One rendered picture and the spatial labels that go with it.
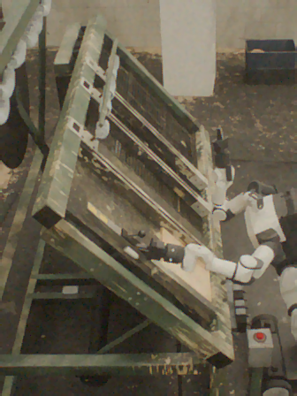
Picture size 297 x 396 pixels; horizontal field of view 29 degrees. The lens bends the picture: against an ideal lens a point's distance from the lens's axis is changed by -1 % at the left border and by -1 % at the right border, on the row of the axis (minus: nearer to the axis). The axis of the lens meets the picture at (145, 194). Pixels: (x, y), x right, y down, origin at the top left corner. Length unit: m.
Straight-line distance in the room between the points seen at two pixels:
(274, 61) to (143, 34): 2.06
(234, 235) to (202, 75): 2.52
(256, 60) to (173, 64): 1.02
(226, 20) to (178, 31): 1.53
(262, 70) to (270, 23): 1.08
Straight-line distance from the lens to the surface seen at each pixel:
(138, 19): 8.21
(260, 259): 2.73
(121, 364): 3.08
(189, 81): 6.91
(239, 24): 8.09
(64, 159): 2.61
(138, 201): 3.05
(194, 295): 3.02
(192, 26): 6.63
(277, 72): 7.22
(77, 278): 4.40
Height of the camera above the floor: 3.27
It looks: 37 degrees down
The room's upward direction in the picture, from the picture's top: 4 degrees counter-clockwise
